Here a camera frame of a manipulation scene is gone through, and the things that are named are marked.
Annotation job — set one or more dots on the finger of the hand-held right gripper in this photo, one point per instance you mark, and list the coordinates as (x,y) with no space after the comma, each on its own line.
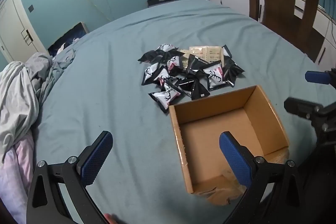
(299,106)
(316,77)

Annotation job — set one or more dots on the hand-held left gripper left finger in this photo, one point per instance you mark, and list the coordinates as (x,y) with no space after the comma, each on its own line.
(97,158)

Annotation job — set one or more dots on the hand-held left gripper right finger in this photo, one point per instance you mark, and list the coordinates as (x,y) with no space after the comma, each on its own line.
(236,158)

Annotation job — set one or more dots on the cardboard box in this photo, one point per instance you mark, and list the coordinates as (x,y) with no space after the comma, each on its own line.
(215,134)

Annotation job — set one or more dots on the pile of black white packets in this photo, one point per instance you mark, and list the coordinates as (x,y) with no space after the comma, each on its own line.
(168,79)

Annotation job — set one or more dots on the person's left hand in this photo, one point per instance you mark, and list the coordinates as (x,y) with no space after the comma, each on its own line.
(111,219)

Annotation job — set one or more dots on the bed with teal sheet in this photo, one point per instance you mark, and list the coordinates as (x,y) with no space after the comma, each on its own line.
(105,82)

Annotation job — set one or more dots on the grey crumpled duvet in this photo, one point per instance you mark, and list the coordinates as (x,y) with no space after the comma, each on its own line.
(21,92)

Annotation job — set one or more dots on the dark framed picture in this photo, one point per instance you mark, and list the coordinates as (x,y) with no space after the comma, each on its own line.
(68,39)

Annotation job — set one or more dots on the cream door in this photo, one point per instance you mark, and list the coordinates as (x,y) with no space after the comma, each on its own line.
(15,24)

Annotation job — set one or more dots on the black bag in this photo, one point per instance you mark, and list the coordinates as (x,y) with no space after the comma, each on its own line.
(162,0)

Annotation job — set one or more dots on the grey wall switch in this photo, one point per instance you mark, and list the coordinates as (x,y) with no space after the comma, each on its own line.
(30,8)

